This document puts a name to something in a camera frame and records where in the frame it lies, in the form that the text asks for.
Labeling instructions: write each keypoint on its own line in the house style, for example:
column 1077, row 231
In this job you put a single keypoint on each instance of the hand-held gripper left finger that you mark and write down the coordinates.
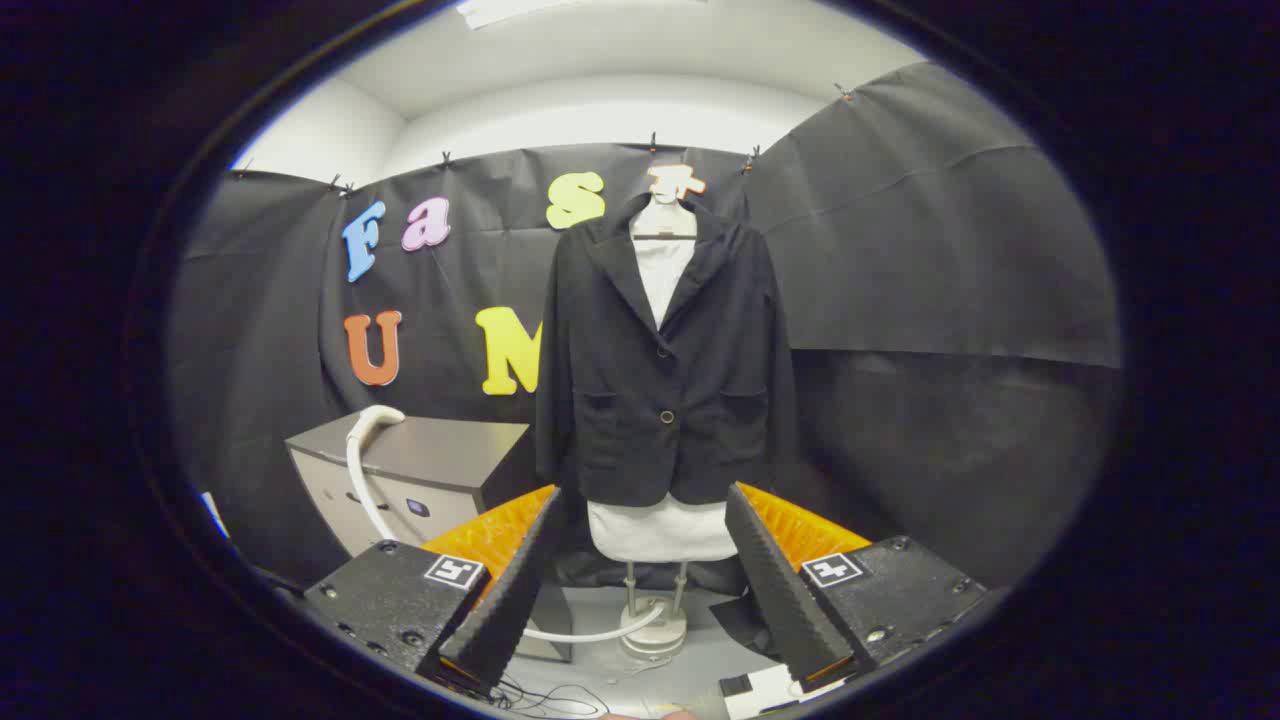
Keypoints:
column 510, row 610

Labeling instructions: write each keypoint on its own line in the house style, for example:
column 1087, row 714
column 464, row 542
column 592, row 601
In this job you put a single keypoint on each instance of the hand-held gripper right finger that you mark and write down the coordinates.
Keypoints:
column 780, row 600

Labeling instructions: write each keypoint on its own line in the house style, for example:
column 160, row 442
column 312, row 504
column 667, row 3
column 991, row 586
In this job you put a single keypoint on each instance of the black suit jacket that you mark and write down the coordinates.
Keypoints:
column 620, row 400

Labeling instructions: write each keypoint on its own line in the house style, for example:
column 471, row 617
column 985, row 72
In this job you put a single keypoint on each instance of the black backdrop cloth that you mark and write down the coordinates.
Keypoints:
column 950, row 250

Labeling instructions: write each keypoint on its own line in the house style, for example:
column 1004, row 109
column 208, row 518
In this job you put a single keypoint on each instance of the grey cabinet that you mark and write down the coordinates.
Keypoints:
column 440, row 450

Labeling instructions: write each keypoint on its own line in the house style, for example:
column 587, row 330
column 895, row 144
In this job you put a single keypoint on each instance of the white garment steamer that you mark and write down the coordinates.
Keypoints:
column 362, row 440

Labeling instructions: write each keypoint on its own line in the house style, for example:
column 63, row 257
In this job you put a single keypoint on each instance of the metal mannequin stand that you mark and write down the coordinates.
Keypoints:
column 652, row 635

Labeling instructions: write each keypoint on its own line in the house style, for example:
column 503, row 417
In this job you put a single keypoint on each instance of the white paper box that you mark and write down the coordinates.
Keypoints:
column 765, row 690

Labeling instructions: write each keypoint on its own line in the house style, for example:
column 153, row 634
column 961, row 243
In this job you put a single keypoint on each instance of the white plastic hanger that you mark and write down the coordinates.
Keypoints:
column 662, row 220

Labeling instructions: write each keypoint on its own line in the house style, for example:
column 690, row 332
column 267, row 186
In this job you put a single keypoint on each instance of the ceiling light panel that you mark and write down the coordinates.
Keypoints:
column 500, row 10

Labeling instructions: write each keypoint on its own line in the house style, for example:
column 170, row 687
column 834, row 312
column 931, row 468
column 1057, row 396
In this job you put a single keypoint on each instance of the white mannequin torso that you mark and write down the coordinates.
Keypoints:
column 660, row 530

